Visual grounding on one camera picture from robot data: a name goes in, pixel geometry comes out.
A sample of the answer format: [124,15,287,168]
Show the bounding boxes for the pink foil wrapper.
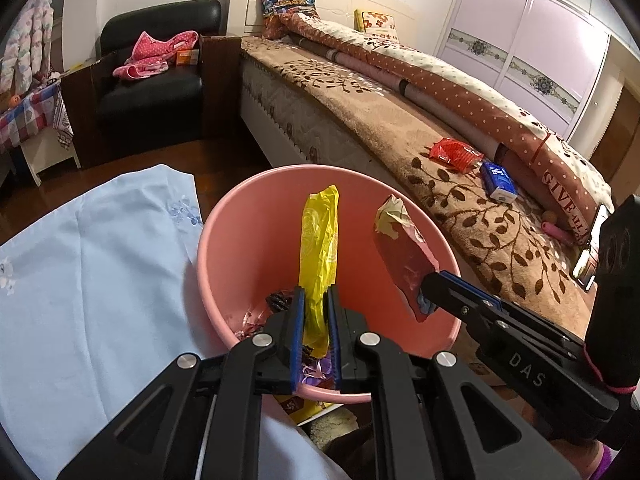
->
[227,310,271,341]

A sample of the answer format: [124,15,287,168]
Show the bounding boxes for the black leather armchair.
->
[95,0,223,163]

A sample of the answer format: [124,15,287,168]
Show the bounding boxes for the plaid tablecloth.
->
[0,80,63,148]

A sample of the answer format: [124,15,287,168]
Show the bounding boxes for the black white patterned cloth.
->
[50,92,75,151]

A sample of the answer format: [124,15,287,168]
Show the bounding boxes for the pink plastic bucket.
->
[196,164,462,403]

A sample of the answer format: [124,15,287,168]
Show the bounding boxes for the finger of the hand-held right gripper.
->
[437,270,502,311]
[419,275,496,328]

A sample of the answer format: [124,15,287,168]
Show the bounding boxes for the purple foil wrapper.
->
[300,355,335,386]

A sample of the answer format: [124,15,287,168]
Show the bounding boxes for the dark wooden cabinet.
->
[60,57,103,168]

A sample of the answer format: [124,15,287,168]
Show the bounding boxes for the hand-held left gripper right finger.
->
[324,284,583,480]

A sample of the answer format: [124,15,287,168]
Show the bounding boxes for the white stool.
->
[15,130,82,187]

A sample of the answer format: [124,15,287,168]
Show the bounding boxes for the yellow plastic wrapper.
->
[298,185,341,361]

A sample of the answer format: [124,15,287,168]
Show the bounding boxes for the brown leaf pattern blanket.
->
[241,35,601,331]

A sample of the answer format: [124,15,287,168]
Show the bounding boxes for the dark wooden nightstand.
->
[199,35,244,143]

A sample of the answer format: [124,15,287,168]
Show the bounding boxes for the pink dotted quilt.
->
[280,10,615,246]

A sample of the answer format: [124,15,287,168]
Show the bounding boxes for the dark brown crinkled wrapper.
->
[264,287,301,316]

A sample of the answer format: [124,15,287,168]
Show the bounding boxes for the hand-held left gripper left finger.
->
[56,286,307,480]

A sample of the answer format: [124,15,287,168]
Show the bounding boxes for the red snack wrapper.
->
[372,195,441,323]

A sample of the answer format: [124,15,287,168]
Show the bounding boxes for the pastel padded jacket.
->
[0,0,55,93]

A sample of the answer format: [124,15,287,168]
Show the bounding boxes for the light blue cloth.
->
[0,162,351,480]

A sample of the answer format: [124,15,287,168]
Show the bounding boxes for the pink dotted garment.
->
[112,30,200,82]

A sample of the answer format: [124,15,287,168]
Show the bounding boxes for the lilac door wardrobe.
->
[432,0,613,143]

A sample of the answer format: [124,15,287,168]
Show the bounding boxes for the blue tissue pack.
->
[480,160,519,204]

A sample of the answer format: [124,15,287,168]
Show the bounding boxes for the black smartphone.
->
[570,203,612,291]

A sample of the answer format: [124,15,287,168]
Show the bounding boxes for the red snack packet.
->
[427,137,485,172]

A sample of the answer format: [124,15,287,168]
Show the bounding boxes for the colourful patterned pillow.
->
[258,0,321,41]

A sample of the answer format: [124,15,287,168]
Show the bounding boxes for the small pink object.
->
[541,210,576,247]

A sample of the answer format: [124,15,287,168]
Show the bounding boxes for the yellow flowered pillow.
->
[354,8,401,41]

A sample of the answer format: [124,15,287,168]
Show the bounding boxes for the white bed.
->
[227,0,618,361]

